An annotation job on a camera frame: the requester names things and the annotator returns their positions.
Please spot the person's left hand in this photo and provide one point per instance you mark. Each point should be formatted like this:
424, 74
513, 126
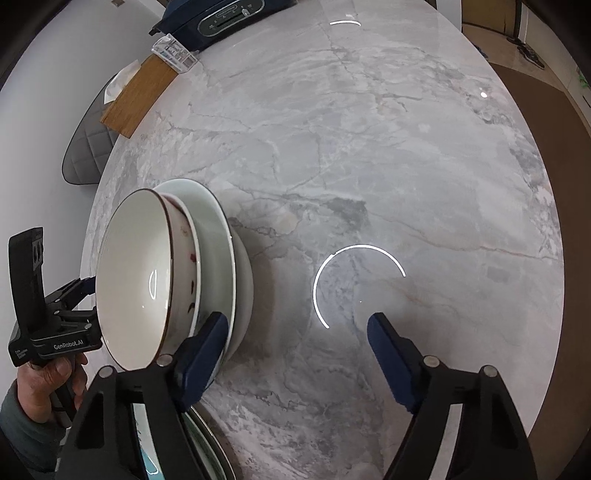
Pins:
44, 383

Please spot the grey quilted chair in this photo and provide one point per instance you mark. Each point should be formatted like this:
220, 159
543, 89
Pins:
87, 143

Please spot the dark shoe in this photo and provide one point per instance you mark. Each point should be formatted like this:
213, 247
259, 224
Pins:
535, 59

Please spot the white tissue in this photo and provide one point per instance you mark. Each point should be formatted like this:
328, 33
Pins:
117, 81

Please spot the plain white bowl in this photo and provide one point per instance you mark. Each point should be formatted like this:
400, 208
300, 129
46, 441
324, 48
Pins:
201, 286

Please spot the large teal floral plate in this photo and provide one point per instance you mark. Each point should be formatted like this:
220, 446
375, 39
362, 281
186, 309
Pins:
220, 466

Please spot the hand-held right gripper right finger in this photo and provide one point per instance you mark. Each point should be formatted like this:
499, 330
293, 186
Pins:
388, 350

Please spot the white milk carton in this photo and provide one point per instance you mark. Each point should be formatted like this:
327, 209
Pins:
175, 54

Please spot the dark blue kitchen appliance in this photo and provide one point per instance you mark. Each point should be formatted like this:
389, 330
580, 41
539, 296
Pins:
231, 18

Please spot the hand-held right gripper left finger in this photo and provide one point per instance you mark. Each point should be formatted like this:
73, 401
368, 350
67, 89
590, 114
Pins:
203, 360

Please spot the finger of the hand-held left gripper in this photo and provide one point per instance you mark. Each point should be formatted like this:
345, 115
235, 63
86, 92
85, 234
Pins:
74, 293

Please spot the pink floral bowl dark rim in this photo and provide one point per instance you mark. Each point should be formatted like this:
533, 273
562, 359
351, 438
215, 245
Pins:
138, 277

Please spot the wooden tissue box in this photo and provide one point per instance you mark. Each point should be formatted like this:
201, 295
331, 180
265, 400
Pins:
138, 97

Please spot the small teal floral plate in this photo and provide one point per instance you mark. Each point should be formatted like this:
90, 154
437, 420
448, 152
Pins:
196, 443

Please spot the large white bowl dark rim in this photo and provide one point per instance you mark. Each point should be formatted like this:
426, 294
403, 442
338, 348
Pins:
217, 277

